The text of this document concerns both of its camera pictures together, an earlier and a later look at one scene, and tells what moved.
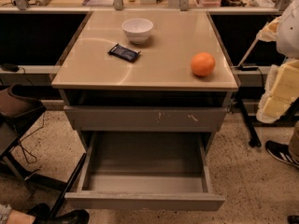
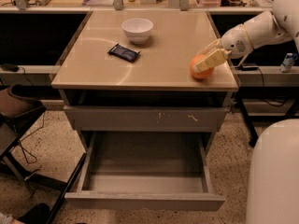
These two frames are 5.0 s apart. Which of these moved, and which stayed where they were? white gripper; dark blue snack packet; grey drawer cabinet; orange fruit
Moved: white gripper
Stayed: orange fruit; dark blue snack packet; grey drawer cabinet
